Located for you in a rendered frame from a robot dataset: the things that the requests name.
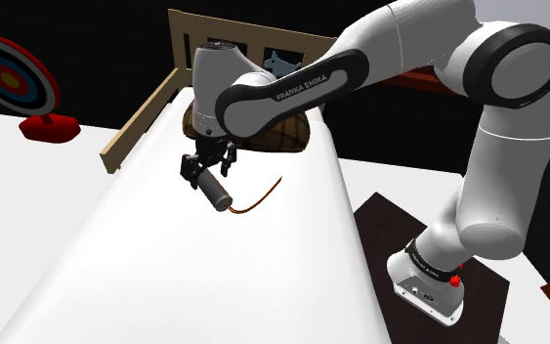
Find grey cylinder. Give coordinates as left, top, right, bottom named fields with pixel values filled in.
left=196, top=168, right=234, bottom=214

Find target board on red stand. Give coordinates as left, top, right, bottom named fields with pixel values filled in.
left=0, top=32, right=82, bottom=145

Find grey animal figure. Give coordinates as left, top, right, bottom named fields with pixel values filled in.
left=262, top=49, right=305, bottom=80

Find brown plaid pillow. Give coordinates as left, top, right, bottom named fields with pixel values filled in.
left=181, top=102, right=314, bottom=154

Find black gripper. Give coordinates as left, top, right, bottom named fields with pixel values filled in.
left=179, top=135, right=238, bottom=191

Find dark robot stand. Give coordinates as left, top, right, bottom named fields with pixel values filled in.
left=353, top=191, right=512, bottom=344

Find brown curved cord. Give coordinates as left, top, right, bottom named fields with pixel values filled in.
left=229, top=176, right=283, bottom=216

